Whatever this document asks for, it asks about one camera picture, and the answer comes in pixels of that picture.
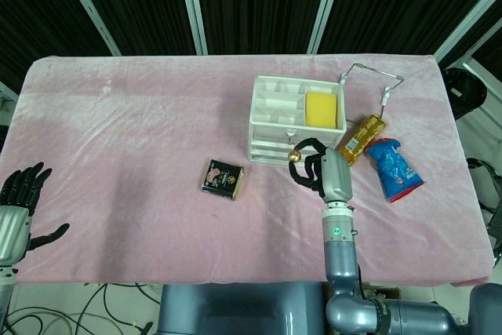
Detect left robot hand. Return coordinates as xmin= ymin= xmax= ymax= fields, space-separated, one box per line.
xmin=0 ymin=162 xmax=71 ymax=266

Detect metal wire clip hanger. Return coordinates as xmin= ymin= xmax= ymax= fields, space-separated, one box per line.
xmin=339 ymin=62 xmax=405 ymax=118

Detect grey robot torso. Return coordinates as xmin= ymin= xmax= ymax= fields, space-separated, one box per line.
xmin=157 ymin=282 xmax=327 ymax=335

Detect white black chair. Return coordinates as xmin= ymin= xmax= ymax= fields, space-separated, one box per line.
xmin=466 ymin=157 xmax=502 ymax=214

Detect black square tin can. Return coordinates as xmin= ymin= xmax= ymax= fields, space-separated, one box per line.
xmin=202 ymin=159 xmax=245 ymax=202

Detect yellow sponge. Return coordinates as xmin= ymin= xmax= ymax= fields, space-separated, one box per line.
xmin=303 ymin=91 xmax=340 ymax=129

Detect white plastic drawer organizer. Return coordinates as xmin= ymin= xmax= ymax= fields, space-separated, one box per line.
xmin=247 ymin=75 xmax=347 ymax=166

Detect orange snack packet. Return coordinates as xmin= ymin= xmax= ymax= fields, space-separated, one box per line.
xmin=337 ymin=114 xmax=388 ymax=166

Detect black floor cables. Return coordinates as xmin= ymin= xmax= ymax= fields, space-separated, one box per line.
xmin=0 ymin=282 xmax=166 ymax=335

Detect blue snack bag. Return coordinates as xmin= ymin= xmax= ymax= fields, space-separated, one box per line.
xmin=365 ymin=137 xmax=426 ymax=205

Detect black round stool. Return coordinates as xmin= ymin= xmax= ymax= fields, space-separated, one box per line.
xmin=442 ymin=67 xmax=488 ymax=119

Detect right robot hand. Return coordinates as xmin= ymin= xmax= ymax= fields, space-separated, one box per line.
xmin=288 ymin=137 xmax=353 ymax=203

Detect pink table cloth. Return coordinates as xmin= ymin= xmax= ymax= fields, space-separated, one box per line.
xmin=0 ymin=53 xmax=496 ymax=288

